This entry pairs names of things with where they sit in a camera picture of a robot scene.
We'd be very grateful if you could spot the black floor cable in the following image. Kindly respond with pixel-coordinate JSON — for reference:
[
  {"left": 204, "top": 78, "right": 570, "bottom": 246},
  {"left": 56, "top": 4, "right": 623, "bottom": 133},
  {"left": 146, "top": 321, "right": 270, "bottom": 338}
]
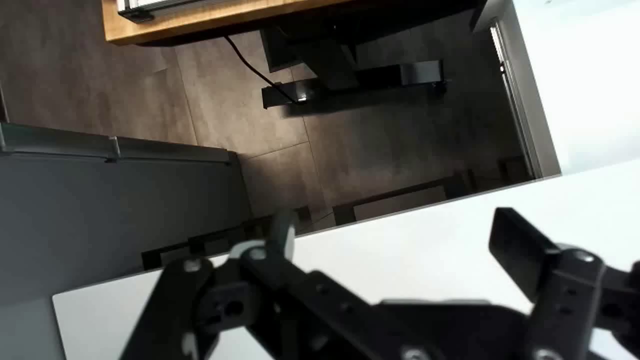
[{"left": 222, "top": 34, "right": 298, "bottom": 103}]

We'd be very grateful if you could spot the white open drawer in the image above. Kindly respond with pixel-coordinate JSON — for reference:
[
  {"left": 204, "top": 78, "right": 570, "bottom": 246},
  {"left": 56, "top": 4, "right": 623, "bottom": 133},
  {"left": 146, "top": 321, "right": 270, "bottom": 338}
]
[{"left": 470, "top": 0, "right": 640, "bottom": 181}]

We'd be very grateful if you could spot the black flat electronic device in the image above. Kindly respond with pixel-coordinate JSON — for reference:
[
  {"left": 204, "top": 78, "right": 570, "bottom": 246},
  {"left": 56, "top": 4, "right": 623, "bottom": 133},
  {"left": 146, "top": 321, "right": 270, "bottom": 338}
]
[{"left": 117, "top": 0, "right": 203, "bottom": 20}]

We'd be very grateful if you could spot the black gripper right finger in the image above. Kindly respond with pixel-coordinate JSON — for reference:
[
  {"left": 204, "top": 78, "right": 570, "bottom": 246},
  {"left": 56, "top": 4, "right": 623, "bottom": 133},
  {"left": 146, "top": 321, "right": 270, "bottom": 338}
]
[{"left": 488, "top": 207, "right": 640, "bottom": 360}]

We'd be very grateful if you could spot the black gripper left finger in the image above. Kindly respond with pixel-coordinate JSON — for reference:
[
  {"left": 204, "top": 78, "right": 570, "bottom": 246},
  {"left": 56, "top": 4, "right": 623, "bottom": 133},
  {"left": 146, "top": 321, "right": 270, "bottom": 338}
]
[{"left": 119, "top": 211, "right": 403, "bottom": 360}]

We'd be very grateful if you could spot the black metal stand base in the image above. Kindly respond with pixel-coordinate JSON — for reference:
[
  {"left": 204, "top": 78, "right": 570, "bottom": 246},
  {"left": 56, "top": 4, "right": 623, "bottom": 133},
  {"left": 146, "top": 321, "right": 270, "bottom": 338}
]
[{"left": 261, "top": 13, "right": 448, "bottom": 117}]

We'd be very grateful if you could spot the dark grey refrigerator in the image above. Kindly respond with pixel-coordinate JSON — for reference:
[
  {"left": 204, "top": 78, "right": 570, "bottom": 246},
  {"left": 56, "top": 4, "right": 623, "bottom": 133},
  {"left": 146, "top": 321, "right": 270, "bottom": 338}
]
[{"left": 0, "top": 121, "right": 255, "bottom": 360}]

